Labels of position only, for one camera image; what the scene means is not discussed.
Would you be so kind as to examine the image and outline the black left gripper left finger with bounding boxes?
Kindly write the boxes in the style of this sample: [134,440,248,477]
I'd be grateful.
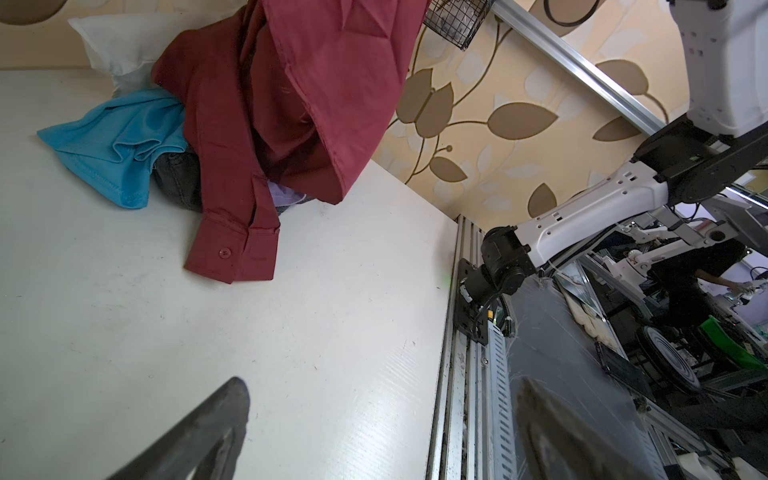
[111,377,250,479]

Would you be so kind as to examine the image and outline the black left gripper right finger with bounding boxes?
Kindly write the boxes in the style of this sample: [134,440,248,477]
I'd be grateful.
[515,376,666,479]

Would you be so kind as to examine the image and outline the maroon shirt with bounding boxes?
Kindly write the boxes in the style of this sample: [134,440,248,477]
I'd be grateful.
[152,1,429,283]

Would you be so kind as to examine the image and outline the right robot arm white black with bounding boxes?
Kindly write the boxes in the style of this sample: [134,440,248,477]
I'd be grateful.
[458,1,767,304]

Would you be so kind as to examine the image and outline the lavender cloth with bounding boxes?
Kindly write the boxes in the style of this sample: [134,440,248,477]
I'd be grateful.
[268,181,312,212]

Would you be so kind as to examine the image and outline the dark grey cloth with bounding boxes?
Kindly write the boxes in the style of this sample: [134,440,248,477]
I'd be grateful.
[152,151,203,213]

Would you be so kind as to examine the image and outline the teal cloth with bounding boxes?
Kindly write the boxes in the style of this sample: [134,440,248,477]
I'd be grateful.
[37,88,188,209]

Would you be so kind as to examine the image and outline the white cloth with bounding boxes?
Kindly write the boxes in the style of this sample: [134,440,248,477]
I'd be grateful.
[68,12,225,98]

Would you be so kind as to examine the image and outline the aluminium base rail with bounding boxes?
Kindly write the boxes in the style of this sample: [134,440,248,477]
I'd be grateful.
[425,216,517,479]

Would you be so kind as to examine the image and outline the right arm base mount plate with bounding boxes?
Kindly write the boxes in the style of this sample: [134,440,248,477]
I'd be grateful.
[453,258,498,345]

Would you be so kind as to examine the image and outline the black wire basket right wall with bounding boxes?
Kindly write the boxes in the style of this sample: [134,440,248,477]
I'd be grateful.
[423,0,494,51]

